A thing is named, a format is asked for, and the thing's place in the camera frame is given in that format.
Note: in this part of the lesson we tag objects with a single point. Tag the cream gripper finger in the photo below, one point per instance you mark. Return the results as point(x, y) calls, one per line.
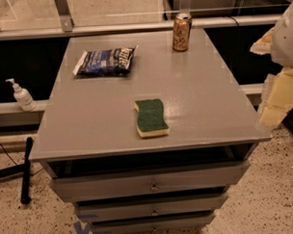
point(263, 45)
point(276, 98)

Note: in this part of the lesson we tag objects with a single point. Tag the orange soda can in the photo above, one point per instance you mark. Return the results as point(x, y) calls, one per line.
point(181, 31)

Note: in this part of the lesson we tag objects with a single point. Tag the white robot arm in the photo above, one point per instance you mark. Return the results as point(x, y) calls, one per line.
point(282, 40)

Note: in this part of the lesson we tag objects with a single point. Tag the green and yellow sponge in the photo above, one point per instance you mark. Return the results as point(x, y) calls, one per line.
point(150, 120)

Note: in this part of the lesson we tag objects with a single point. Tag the blue chip bag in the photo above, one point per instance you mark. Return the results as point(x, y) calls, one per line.
point(112, 62)

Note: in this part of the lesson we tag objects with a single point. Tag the middle grey drawer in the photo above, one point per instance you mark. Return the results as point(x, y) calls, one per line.
point(153, 207)

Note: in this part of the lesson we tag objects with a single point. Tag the grey drawer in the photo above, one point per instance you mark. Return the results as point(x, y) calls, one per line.
point(153, 207)
point(152, 223)
point(109, 186)

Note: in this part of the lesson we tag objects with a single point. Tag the grey drawer cabinet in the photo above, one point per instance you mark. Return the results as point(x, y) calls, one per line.
point(139, 137)

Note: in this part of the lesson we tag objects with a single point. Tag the top grey drawer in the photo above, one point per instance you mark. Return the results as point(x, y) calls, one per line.
point(109, 186)

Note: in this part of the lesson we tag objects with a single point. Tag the bottom grey drawer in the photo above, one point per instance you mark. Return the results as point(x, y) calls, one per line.
point(152, 223)

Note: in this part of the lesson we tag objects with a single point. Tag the white pump bottle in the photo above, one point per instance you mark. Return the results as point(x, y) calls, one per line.
point(22, 96)

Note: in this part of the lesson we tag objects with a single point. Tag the black stand leg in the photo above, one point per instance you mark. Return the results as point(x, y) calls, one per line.
point(25, 194)

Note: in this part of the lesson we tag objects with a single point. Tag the metal window rail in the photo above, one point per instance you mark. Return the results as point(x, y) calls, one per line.
point(29, 19)

